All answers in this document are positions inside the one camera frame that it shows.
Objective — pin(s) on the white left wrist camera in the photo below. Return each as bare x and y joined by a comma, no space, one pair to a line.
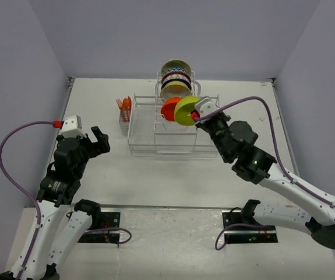
71,126

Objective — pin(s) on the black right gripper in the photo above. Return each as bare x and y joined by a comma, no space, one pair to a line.
203,123

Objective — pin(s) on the lime green bowl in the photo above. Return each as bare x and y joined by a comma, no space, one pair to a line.
183,110

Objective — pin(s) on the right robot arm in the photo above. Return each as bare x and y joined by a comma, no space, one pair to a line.
315,212

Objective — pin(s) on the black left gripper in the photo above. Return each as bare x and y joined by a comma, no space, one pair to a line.
101,146

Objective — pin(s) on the white wire dish rack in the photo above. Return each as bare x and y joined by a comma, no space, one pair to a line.
150,134

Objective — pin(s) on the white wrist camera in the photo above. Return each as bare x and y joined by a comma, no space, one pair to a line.
71,126
204,109

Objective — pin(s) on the yellow patterned bowl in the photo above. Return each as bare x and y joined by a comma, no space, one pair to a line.
175,89

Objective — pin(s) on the orange plastic fork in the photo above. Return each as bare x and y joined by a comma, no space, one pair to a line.
121,108

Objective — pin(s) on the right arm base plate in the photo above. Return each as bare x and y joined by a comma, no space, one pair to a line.
245,235

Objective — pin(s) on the white cutlery caddy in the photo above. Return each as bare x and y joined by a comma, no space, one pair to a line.
124,126

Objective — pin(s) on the blue zigzag patterned bowl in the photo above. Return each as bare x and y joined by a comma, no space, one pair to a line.
176,65

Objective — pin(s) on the orange plastic knife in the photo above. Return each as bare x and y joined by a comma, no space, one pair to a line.
129,108

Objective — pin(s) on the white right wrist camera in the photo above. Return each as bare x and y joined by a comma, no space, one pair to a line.
204,109

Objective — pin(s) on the orange bowl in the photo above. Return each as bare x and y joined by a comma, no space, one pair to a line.
168,108

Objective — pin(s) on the red rimmed patterned bowl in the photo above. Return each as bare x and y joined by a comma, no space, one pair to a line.
176,76

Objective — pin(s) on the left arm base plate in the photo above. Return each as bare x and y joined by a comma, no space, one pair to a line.
107,220

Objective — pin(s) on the orange plastic spoon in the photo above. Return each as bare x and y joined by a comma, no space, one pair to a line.
125,104

